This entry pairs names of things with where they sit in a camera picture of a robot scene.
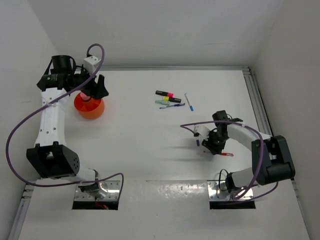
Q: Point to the right aluminium table rail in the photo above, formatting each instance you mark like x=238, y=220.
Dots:
x=260, y=105

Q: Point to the black pink highlighter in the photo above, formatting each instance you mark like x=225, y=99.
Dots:
x=163, y=93

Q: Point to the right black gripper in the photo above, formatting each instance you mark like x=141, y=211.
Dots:
x=214, y=149

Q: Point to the left aluminium table rail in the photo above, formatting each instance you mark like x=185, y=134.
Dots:
x=21, y=212

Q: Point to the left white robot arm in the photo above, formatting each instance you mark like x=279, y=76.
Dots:
x=50, y=156

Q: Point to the red gel pen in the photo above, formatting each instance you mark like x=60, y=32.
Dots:
x=221, y=154

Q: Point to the white pen blue cap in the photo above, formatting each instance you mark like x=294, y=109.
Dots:
x=188, y=102

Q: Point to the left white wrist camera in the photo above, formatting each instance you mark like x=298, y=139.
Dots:
x=90, y=63

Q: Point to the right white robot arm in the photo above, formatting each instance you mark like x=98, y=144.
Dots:
x=242, y=134

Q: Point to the aluminium table rail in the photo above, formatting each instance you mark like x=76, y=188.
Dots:
x=260, y=105
x=21, y=212

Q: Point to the pale green highlighter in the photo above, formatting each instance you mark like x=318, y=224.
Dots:
x=162, y=102

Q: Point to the metal base plate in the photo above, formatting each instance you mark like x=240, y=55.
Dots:
x=110, y=190
x=215, y=194

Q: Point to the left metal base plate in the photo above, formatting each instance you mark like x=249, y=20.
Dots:
x=110, y=190

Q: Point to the black yellow highlighter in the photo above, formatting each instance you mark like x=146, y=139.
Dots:
x=172, y=99

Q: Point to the pink glue stick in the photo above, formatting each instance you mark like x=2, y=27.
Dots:
x=84, y=97

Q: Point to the orange round organizer container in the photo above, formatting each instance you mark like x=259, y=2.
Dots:
x=91, y=109

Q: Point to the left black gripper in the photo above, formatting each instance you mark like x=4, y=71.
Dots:
x=96, y=90

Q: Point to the blue ballpoint pen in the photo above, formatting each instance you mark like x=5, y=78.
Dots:
x=173, y=105

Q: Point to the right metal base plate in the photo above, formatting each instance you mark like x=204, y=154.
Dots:
x=215, y=194

